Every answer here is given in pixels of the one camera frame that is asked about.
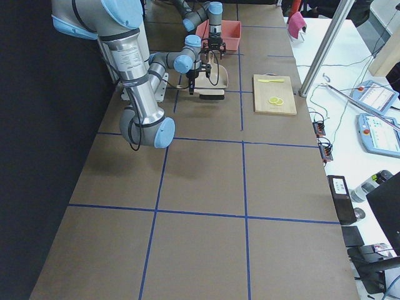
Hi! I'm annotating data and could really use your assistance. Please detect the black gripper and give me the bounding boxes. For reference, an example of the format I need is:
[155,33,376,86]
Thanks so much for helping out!
[186,61,212,95]
[201,37,226,62]

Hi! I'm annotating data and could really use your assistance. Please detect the beige hand brush black bristles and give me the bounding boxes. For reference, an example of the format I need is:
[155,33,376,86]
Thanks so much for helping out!
[176,85,226,101]

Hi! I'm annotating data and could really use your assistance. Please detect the beige plastic dustpan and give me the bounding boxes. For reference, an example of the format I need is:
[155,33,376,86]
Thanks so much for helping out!
[194,51,229,88]

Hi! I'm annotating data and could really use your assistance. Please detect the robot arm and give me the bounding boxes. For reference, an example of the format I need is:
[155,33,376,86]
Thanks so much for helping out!
[171,1,226,69]
[51,1,201,151]

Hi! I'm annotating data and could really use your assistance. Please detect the pink plastic bin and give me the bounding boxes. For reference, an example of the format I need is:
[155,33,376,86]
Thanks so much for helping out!
[196,20,241,51]

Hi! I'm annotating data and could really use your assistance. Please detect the wooden cutting board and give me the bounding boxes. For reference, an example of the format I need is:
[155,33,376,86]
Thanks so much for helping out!
[253,74,297,116]

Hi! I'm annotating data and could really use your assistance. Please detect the yellow plastic knife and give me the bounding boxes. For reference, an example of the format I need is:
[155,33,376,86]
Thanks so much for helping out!
[257,79,285,83]

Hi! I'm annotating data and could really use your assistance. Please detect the upper lemon slice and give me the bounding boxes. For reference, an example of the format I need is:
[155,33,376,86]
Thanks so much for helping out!
[269,97,280,104]

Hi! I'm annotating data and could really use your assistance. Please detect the magenta cloth on stand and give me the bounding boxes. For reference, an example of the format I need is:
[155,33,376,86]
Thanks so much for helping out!
[287,11,307,39]

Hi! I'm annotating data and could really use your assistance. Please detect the orange connector block far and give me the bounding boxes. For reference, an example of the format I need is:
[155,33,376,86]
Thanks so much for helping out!
[312,121,326,138]

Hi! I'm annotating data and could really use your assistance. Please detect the orange connector block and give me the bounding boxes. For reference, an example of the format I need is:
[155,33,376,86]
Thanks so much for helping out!
[317,139,333,164]
[312,121,326,138]

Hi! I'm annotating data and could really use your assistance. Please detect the orange connector block near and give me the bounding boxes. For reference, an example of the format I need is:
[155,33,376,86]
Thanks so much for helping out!
[317,139,333,164]

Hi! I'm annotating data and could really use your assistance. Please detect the far teach pendant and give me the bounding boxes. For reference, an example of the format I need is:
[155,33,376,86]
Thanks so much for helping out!
[351,80,399,116]

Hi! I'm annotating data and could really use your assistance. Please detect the teach pendant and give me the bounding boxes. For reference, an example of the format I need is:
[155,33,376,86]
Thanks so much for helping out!
[357,113,399,158]
[351,80,399,116]

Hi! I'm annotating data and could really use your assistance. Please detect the near teach pendant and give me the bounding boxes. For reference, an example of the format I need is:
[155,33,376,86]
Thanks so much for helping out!
[357,113,399,158]

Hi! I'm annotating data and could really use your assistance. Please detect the black box with label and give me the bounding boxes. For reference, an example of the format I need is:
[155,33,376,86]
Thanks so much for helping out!
[327,175,357,226]

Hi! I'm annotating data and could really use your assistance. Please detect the grabber reach stick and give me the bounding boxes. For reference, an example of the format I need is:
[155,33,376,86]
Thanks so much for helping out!
[322,82,399,132]

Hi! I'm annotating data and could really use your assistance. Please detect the water bottle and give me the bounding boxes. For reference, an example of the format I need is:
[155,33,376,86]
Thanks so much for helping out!
[350,170,393,203]

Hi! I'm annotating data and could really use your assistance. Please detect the black monitor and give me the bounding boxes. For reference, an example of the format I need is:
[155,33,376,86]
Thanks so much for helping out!
[366,173,400,255]

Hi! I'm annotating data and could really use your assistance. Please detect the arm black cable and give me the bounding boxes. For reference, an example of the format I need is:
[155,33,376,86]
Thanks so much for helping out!
[99,46,219,153]

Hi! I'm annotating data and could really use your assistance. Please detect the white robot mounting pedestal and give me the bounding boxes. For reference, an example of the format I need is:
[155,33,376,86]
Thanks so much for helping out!
[121,72,169,103]

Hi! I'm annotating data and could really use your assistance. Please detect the aluminium frame post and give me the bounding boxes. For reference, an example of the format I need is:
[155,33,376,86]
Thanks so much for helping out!
[299,0,355,98]

